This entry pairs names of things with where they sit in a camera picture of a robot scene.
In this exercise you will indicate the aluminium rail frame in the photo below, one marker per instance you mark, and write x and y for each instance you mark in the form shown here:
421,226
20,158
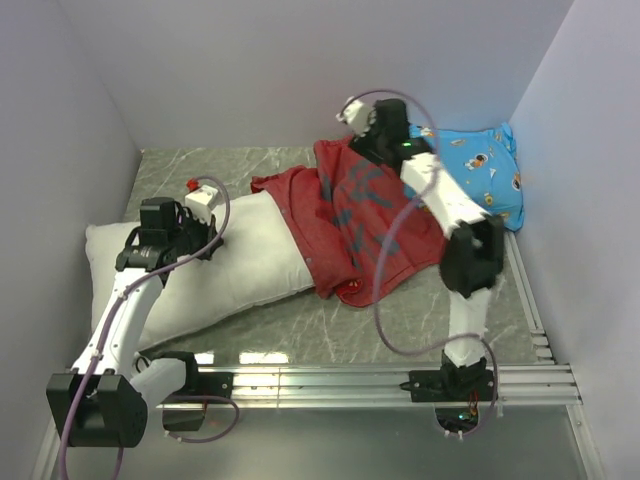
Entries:
316,395

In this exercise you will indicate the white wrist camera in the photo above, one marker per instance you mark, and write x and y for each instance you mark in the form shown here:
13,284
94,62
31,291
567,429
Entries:
358,116
201,200

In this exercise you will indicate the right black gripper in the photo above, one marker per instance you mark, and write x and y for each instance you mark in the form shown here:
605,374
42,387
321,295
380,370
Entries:
363,145

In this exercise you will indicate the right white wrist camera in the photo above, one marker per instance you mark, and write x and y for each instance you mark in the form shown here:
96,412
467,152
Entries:
358,116

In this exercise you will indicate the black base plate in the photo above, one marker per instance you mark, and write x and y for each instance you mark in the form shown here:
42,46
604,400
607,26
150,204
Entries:
425,387
207,387

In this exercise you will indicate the red pillowcase with grey print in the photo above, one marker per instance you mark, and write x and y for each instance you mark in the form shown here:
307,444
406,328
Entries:
338,213

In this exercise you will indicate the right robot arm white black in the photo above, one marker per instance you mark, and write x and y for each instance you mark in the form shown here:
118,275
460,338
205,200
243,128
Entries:
473,257

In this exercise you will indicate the right control board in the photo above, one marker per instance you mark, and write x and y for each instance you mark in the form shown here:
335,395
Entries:
457,420

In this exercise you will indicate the white pillow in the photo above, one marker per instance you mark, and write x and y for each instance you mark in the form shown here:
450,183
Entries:
258,263

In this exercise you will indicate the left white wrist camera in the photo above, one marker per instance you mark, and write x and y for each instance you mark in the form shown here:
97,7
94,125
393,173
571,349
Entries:
201,200

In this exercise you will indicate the blue cartoon print pillow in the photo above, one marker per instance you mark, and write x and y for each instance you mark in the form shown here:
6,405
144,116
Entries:
484,164

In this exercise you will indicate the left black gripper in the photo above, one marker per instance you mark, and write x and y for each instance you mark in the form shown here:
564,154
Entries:
210,232

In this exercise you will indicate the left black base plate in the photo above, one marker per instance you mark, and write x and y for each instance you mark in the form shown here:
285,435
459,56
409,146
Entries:
207,387

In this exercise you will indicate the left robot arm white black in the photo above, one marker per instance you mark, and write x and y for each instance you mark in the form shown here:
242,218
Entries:
100,402

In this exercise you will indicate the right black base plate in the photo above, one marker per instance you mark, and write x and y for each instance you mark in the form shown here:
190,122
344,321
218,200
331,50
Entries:
425,387

